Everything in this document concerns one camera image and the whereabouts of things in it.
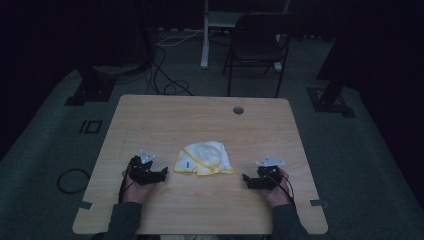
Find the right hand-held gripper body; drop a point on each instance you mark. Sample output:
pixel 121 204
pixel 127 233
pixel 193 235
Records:
pixel 268 173

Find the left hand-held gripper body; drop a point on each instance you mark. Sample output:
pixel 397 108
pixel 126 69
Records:
pixel 141 166

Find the white cloth with yellow trim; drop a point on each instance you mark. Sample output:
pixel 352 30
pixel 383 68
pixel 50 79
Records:
pixel 203 159

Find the person's left hand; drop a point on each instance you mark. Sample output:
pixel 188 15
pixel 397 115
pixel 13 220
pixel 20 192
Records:
pixel 138 193

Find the person's right hand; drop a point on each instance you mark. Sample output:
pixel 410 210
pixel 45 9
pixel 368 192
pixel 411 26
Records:
pixel 278 195

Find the grey tape strip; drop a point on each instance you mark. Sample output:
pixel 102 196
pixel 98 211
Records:
pixel 83 205
pixel 319 202

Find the grey round stand base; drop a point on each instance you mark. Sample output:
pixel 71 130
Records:
pixel 116 69

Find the black folding chair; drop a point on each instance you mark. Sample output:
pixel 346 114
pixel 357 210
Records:
pixel 258 43

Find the black stand with base plate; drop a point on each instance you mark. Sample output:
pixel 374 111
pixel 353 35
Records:
pixel 330 100
pixel 93 90

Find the white desk frame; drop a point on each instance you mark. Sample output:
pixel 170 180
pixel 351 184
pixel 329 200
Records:
pixel 208 33

